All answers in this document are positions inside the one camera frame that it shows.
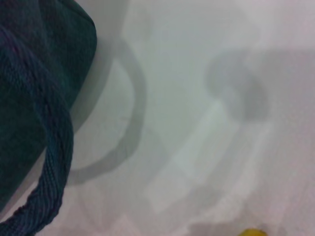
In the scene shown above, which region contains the dark teal fabric bag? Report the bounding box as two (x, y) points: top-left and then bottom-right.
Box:
(0, 0), (98, 236)

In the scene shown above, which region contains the yellow banana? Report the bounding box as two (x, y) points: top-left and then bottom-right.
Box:
(239, 228), (268, 236)

